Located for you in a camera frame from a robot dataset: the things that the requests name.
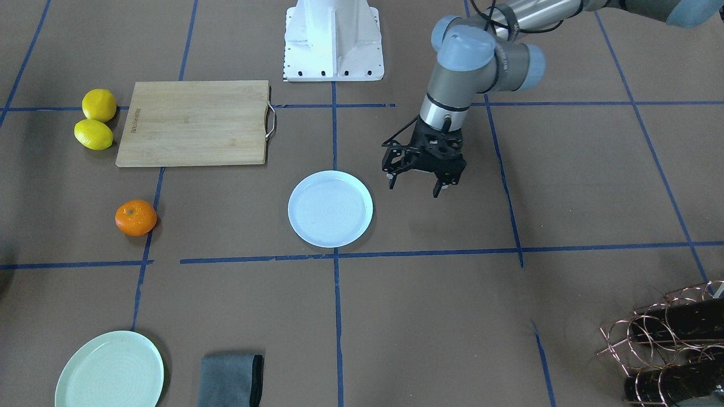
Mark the dark green wine bottle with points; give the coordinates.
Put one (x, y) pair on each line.
(696, 323)

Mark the copper wire bottle rack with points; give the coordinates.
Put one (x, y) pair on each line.
(671, 351)

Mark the lower yellow lemon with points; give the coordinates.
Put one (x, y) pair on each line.
(93, 134)

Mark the grey folded cloth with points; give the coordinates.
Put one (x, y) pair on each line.
(231, 379)

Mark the upper yellow lemon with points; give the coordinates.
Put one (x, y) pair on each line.
(99, 104)

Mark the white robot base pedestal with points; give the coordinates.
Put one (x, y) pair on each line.
(333, 41)

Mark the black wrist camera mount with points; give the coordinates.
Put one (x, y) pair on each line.
(399, 154)

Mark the bamboo cutting board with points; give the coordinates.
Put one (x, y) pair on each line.
(197, 123)

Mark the yellow lemon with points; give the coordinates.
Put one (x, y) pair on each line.
(99, 104)
(93, 134)

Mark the light green plate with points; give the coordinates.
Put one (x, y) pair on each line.
(119, 368)

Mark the light blue plate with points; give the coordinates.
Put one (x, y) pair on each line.
(330, 209)

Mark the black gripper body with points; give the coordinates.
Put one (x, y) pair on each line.
(397, 159)

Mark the orange fruit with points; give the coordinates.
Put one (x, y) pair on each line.
(135, 217)

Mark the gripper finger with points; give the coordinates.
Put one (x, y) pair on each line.
(442, 183)
(392, 173)

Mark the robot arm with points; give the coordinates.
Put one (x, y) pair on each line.
(481, 54)

